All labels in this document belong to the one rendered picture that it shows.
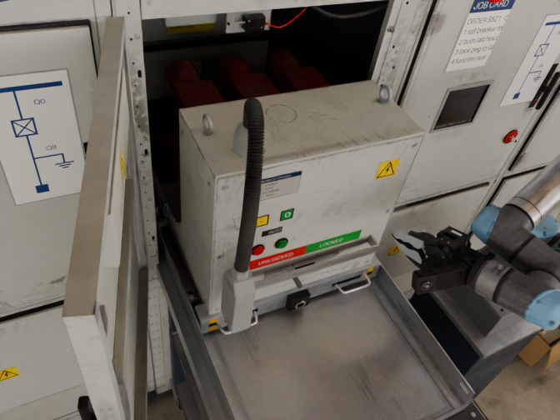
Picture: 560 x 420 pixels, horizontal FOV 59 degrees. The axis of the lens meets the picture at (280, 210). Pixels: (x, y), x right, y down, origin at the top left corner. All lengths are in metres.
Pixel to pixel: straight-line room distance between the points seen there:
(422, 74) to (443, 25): 0.14
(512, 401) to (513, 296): 1.57
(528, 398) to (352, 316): 1.34
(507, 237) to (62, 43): 0.91
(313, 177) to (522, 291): 0.45
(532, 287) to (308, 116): 0.55
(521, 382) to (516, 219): 1.60
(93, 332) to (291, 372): 0.83
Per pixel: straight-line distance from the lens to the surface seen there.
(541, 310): 1.00
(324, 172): 1.04
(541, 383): 2.68
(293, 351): 1.34
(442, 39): 1.39
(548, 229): 1.56
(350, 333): 1.40
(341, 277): 1.40
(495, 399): 2.52
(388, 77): 1.37
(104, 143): 0.69
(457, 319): 1.67
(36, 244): 1.28
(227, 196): 0.96
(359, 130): 1.09
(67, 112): 1.05
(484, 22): 1.46
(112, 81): 0.81
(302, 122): 1.08
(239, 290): 1.03
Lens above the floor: 2.01
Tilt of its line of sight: 45 degrees down
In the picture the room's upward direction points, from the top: 10 degrees clockwise
